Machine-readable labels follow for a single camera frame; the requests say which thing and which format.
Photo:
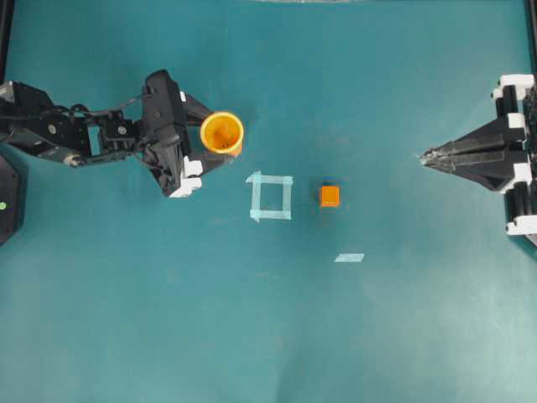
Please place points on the orange cube block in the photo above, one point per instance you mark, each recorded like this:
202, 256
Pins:
329, 194

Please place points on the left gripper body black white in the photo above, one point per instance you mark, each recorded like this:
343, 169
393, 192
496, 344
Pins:
164, 141

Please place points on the black frame post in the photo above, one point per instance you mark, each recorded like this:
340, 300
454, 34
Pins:
6, 19
531, 27

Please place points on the black frame post left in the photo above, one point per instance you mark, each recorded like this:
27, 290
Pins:
6, 19

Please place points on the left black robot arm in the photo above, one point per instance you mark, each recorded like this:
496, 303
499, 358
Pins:
74, 136

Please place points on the orange plastic cup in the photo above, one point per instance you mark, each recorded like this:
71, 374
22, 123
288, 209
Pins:
222, 133

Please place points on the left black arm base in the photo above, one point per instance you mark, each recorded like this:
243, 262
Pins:
14, 185

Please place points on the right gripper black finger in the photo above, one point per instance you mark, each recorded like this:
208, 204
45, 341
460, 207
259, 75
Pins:
497, 134
497, 171

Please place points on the light blue tape square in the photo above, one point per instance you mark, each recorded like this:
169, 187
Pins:
271, 196

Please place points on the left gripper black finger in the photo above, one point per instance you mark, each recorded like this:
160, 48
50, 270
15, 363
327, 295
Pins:
211, 160
196, 112

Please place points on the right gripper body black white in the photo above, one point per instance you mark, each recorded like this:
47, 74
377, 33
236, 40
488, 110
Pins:
515, 96

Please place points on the light blue tape strip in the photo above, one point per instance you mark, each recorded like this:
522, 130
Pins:
349, 258

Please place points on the black frame post right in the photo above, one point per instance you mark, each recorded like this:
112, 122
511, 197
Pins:
531, 27

